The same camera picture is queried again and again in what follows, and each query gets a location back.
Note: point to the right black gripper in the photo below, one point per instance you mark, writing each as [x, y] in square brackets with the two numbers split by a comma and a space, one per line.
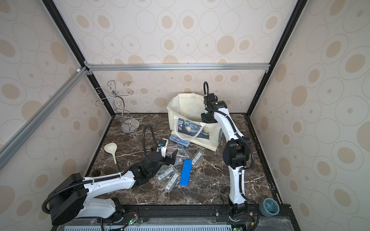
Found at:
[207, 116]

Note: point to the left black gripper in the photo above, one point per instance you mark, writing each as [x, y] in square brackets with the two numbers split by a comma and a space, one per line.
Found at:
[169, 161]

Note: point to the clear case barcode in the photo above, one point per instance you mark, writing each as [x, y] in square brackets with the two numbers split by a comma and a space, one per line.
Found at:
[167, 173]
[197, 157]
[172, 181]

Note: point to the blue opaque case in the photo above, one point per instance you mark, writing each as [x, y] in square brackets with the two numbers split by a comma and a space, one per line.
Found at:
[185, 175]

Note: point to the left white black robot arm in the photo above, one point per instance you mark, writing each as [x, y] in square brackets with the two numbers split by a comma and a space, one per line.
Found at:
[78, 197]

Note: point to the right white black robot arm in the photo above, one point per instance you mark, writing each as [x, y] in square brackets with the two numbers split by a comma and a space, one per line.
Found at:
[237, 155]

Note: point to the clear case green compass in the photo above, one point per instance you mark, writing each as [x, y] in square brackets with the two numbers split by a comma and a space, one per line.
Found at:
[164, 168]

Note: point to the cream canvas starry-night tote bag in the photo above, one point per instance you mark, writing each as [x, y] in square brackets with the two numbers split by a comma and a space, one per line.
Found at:
[184, 113]

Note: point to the small jar black lid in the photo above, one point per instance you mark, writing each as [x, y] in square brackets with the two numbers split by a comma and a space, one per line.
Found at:
[96, 173]

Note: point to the teal ceramic cup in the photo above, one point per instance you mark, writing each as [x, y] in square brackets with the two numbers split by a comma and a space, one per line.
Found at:
[269, 207]

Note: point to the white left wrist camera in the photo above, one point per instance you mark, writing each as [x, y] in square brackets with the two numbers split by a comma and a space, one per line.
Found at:
[163, 147]

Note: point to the chrome wire jewelry stand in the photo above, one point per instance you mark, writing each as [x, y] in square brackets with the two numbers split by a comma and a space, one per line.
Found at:
[128, 123]

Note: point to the cream spoon grey handle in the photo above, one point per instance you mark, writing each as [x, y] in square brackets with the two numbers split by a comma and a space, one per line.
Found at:
[111, 148]

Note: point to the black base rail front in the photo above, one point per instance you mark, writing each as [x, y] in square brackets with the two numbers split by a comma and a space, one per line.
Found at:
[186, 218]

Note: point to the horizontal aluminium rail back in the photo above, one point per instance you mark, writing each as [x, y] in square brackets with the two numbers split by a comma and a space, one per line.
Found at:
[177, 67]

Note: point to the aluminium rail left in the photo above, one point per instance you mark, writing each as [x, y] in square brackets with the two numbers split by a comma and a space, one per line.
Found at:
[16, 141]

